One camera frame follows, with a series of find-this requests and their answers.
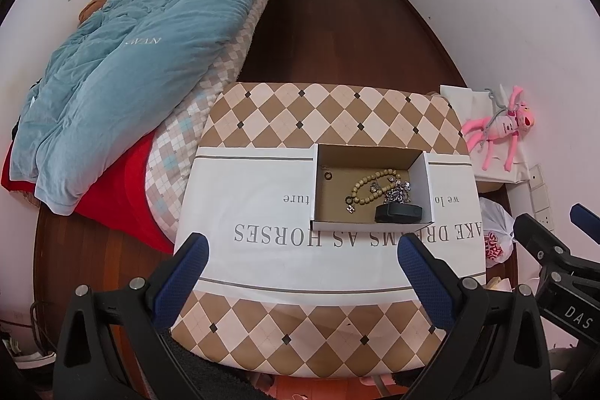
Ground dark floor cables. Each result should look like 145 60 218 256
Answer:
29 301 53 351

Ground wooden bead bracelet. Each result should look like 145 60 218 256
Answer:
350 168 399 207

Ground white plastic bag red print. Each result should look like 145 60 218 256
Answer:
478 198 517 268

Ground white paper bag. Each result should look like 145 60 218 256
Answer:
439 84 535 186

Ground light blue quilt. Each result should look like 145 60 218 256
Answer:
10 0 299 216

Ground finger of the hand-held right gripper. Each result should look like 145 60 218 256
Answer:
512 213 600 285
570 203 600 242

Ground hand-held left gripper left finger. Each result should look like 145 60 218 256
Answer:
53 232 210 400

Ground checked printed tablecloth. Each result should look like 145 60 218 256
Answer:
169 82 489 379

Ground white wall socket row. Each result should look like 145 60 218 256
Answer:
528 164 555 228

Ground checked bed sheet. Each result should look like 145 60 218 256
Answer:
145 0 287 241

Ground black smart band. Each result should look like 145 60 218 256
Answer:
374 203 423 224

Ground thick silver chain bracelet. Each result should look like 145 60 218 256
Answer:
384 181 413 205

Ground white cardboard box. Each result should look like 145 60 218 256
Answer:
309 143 435 232

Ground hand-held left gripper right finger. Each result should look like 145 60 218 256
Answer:
396 232 552 400

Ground red blanket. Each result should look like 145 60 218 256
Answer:
0 132 176 255

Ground pink plush toy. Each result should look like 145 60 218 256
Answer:
462 85 536 172

